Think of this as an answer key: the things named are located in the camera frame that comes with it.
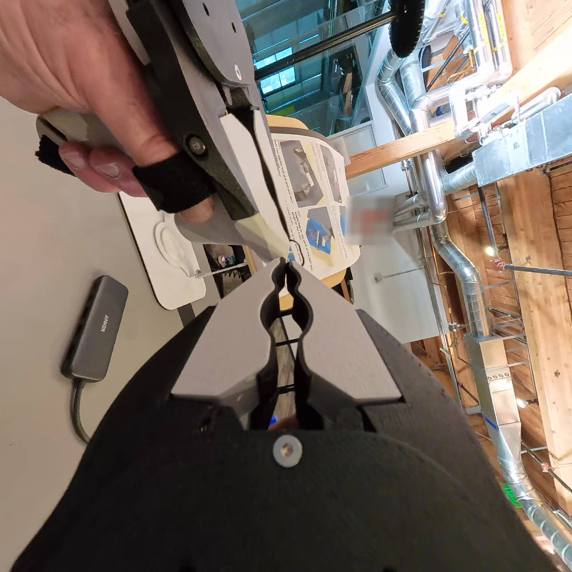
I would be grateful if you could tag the silver ventilation ducts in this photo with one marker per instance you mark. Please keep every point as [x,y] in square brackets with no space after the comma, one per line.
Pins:
[447,250]

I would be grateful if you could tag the white object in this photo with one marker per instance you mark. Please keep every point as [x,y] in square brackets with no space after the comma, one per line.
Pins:
[94,331]

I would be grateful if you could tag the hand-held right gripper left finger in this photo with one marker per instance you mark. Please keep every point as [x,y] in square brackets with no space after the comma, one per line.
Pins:
[223,353]

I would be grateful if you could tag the person's left hand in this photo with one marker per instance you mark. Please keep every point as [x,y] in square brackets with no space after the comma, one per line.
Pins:
[63,54]

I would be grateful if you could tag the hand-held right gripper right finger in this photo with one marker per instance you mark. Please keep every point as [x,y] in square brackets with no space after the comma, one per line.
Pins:
[353,353]

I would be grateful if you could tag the black pole with round disc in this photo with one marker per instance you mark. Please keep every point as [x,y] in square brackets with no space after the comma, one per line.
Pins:
[407,22]

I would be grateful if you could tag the instruction sheet wooden board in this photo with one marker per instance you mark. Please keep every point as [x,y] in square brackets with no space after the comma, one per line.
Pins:
[313,206]

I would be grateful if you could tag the wooden post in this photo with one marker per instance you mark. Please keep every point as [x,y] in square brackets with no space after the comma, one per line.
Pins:
[402,147]

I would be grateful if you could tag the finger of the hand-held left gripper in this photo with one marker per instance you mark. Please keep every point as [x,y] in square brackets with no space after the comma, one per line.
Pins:
[259,179]

